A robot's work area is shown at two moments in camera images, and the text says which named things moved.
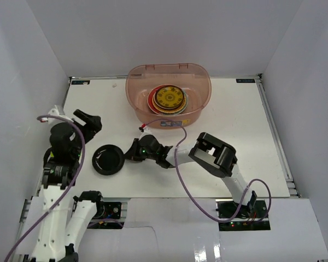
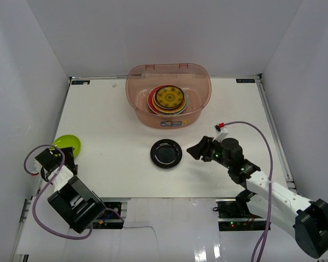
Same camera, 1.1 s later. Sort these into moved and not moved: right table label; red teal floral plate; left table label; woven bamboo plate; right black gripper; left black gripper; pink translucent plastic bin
Moved: right black gripper; left black gripper
Not moved: left table label; pink translucent plastic bin; red teal floral plate; woven bamboo plate; right table label
